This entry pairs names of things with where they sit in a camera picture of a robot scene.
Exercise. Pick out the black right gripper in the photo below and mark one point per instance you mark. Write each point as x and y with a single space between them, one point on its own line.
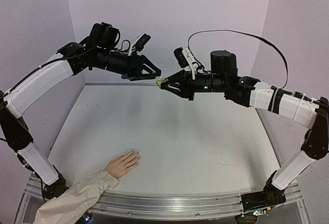
188 85

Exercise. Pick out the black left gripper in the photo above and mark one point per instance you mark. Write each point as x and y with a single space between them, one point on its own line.
135 72

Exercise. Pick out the yellow nail polish bottle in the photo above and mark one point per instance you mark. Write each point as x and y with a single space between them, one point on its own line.
161 82

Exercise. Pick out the beige sleeved forearm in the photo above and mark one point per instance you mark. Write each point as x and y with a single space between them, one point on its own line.
74 202

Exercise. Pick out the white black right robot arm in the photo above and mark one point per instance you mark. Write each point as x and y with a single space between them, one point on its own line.
251 92

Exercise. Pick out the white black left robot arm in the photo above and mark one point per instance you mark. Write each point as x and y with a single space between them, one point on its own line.
101 49

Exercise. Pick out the bare human hand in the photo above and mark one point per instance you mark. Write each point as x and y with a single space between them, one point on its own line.
121 165

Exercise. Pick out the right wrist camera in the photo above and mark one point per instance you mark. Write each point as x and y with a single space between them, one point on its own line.
187 61

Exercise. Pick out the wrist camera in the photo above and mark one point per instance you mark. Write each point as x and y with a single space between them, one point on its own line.
187 61
138 44

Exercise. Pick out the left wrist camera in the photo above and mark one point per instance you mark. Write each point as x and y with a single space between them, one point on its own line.
138 44

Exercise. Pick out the aluminium table rear rail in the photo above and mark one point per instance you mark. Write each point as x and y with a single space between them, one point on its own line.
123 84

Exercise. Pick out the aluminium table rail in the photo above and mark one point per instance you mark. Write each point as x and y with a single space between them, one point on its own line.
156 207
123 84

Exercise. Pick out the aluminium table front rail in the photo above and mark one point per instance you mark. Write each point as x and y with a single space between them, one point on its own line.
156 207

